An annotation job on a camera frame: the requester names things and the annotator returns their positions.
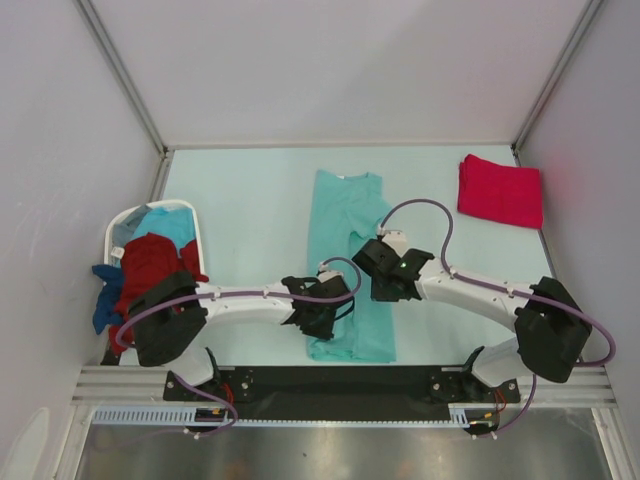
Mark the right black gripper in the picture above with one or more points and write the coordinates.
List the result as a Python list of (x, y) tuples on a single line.
[(379, 295)]

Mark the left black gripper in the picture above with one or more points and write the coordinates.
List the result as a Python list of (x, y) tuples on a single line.
[(322, 332)]

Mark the teal t-shirt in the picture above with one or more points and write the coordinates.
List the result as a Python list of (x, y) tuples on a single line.
[(345, 214)]

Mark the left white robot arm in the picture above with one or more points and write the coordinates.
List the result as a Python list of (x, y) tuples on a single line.
[(270, 304)]

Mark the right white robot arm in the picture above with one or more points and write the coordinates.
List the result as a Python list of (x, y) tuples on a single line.
[(549, 333)]

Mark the folded red t-shirt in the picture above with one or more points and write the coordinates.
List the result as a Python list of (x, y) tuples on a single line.
[(508, 195)]

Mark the light blue t-shirt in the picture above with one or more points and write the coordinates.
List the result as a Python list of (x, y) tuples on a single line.
[(176, 224)]

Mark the dark red t-shirt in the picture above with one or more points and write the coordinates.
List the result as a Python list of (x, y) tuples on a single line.
[(154, 271)]

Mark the dark blue t-shirt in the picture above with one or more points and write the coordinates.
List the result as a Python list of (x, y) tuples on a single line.
[(105, 313)]

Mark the white laundry basket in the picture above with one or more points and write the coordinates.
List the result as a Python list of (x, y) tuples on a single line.
[(121, 228)]

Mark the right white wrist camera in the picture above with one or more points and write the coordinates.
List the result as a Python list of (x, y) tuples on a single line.
[(396, 239)]

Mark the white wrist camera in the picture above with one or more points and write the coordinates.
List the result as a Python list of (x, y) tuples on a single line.
[(326, 274), (396, 239)]

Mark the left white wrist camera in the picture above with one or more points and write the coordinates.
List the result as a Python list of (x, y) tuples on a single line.
[(326, 274)]

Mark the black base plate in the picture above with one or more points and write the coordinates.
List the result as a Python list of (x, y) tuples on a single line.
[(354, 393)]

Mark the aluminium frame rail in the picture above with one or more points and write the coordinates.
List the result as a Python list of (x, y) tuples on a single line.
[(119, 385)]

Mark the light blue cable duct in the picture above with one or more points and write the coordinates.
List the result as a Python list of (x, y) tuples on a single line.
[(161, 416)]

